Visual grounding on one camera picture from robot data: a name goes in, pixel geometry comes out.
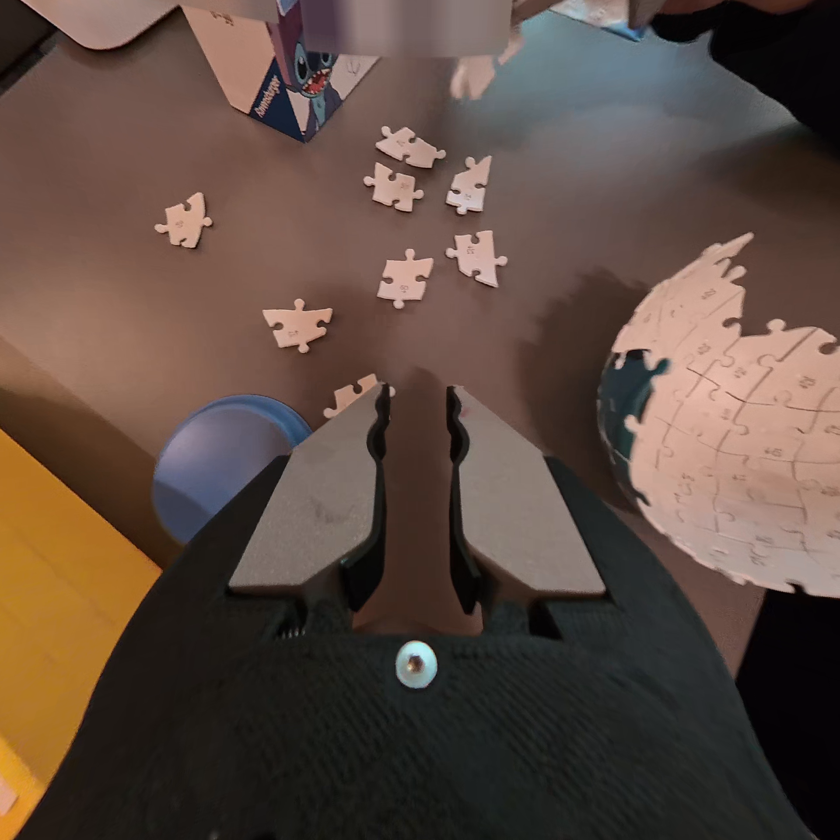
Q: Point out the partly built white puzzle ball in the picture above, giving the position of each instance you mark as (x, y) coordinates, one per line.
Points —
(735, 446)

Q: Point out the person's dark clothing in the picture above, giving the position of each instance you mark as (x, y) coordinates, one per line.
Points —
(800, 722)

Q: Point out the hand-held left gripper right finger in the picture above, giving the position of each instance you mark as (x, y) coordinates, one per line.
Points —
(518, 518)

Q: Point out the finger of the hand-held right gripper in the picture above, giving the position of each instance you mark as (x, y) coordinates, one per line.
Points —
(407, 26)

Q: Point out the person's right forearm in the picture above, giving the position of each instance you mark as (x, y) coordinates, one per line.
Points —
(774, 52)

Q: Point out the single white jigsaw piece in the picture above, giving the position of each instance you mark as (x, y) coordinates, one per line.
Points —
(474, 75)

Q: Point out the colourful cartoon puzzle box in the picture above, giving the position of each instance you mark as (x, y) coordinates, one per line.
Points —
(289, 85)

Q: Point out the yellow plastic bin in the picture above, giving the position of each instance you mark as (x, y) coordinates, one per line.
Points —
(52, 590)

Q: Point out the white puzzle pieces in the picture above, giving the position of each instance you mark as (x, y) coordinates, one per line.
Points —
(405, 279)

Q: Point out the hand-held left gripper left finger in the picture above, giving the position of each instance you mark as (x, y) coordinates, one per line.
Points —
(308, 518)

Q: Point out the blue round puzzle stand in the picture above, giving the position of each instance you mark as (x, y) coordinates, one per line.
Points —
(216, 459)

